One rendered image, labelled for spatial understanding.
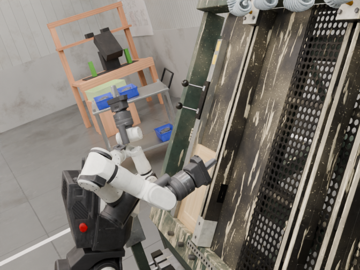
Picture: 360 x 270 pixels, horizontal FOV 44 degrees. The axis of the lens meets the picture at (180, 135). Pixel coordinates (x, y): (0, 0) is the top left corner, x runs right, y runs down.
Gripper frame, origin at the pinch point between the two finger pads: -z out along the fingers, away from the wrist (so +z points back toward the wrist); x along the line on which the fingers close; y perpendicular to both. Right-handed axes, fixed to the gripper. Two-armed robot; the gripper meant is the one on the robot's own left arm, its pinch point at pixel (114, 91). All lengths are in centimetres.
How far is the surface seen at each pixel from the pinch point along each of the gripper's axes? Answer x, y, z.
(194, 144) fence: 17.1, -26.3, 37.2
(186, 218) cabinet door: 10, -12, 71
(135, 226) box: -27, -10, 72
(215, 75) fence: 34, -38, 6
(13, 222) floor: -339, -108, 81
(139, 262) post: -36, -13, 94
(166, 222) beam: -7, -15, 73
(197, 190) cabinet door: 20, -15, 59
